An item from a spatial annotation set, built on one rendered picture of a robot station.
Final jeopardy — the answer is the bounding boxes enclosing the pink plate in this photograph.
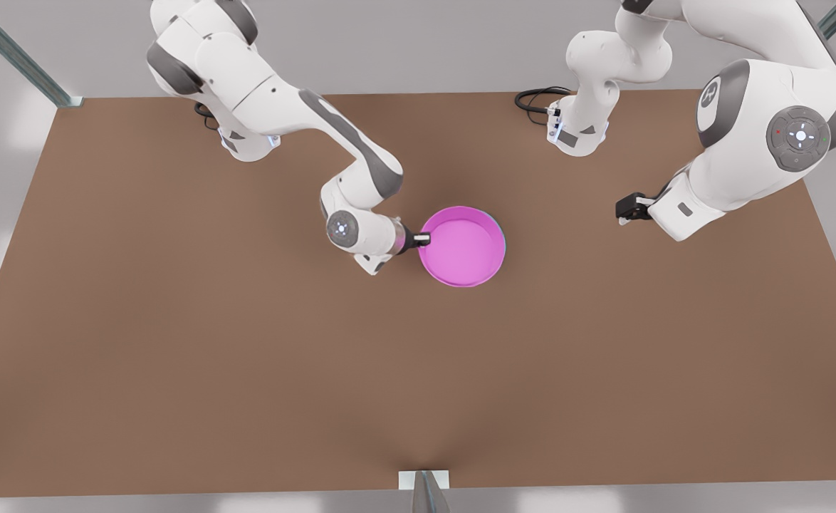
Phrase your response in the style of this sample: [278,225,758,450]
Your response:
[418,205,506,289]

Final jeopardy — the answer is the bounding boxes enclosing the black cable loop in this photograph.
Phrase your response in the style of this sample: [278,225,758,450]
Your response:
[193,101,221,132]
[514,86,575,126]

